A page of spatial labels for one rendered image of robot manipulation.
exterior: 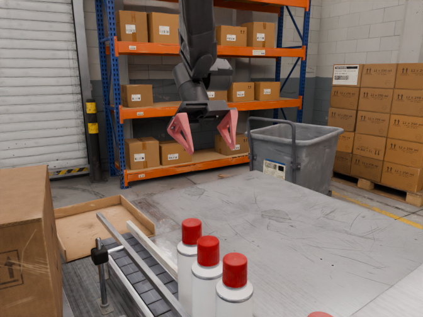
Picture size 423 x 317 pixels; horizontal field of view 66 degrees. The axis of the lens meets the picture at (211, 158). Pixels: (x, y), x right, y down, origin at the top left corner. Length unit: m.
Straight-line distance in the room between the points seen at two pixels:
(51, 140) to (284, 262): 3.73
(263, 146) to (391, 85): 1.59
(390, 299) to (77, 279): 0.70
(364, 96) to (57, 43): 3.48
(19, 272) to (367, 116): 3.67
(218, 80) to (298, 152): 1.95
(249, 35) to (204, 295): 4.25
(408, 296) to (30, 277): 0.70
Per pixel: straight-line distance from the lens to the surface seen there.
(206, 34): 0.63
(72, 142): 4.38
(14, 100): 4.27
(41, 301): 0.60
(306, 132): 3.41
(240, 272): 0.44
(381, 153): 3.89
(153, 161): 3.98
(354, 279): 0.91
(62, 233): 1.13
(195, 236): 0.53
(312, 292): 0.84
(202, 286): 0.50
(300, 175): 2.70
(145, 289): 0.75
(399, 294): 0.82
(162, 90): 4.72
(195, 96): 0.67
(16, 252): 0.56
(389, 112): 3.81
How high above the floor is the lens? 1.32
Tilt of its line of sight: 15 degrees down
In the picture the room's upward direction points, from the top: straight up
